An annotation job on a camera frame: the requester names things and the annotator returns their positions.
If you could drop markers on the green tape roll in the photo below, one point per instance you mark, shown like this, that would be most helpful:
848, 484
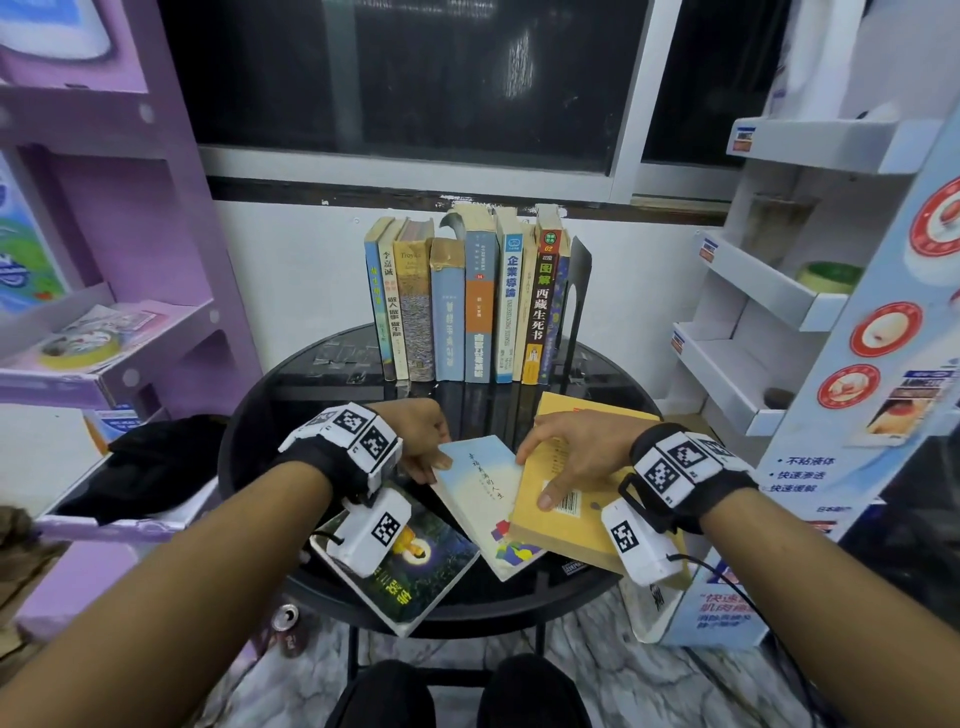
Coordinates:
828, 276

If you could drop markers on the blue and white box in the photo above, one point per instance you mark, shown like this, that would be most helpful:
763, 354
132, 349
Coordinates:
712, 611

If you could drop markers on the person's left thumb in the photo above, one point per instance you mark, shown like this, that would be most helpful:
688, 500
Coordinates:
421, 471

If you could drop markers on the person's left forearm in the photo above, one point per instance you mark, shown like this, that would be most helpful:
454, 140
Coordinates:
165, 600

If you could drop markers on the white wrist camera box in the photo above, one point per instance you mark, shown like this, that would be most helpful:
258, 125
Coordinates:
637, 544
371, 531

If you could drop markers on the person's right forearm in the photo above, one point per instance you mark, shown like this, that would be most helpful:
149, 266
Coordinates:
832, 600

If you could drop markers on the black metal bookend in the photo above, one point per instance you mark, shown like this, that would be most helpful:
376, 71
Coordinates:
579, 300

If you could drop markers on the person's right leg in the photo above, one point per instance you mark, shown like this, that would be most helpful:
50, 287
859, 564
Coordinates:
534, 694

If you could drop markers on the dark green book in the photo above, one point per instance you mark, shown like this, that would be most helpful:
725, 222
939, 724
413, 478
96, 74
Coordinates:
424, 577

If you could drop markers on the person's left hand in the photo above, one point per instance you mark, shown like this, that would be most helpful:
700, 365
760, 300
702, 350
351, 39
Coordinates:
418, 435

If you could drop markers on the person's left leg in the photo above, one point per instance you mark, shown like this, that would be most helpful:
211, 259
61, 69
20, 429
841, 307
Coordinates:
382, 699

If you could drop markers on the pale blue paperback book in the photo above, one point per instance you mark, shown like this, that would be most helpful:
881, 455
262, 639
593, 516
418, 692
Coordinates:
487, 502

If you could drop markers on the black wrist band with markers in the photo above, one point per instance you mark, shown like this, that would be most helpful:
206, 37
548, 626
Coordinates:
690, 476
337, 446

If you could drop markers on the yellow paperback book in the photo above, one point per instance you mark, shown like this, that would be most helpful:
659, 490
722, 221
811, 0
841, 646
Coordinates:
581, 525

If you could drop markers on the person's leg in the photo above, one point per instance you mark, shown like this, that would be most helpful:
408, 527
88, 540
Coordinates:
382, 699
534, 694

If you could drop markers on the black cloth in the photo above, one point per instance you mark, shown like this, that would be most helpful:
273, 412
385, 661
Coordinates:
150, 469

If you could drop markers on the drink can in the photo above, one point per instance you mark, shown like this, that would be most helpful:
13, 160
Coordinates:
285, 621

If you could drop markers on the purple display shelf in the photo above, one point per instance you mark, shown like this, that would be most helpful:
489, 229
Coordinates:
112, 225

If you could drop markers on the orange-yellow book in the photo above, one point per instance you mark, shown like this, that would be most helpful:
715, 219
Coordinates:
592, 409

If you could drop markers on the person's right thumb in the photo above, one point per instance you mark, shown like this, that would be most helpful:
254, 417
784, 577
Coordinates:
555, 491

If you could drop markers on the window with white frame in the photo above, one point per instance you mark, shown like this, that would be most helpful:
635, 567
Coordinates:
420, 82

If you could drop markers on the row of standing books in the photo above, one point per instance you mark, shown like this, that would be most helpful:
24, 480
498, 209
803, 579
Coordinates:
465, 307

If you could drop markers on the clear glass cup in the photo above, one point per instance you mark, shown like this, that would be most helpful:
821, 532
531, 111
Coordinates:
780, 225

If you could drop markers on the person's right hand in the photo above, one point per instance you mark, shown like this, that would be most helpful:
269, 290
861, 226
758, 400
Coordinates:
592, 450

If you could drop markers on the white cardboard display shelf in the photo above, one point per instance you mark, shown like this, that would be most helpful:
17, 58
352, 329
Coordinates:
847, 337

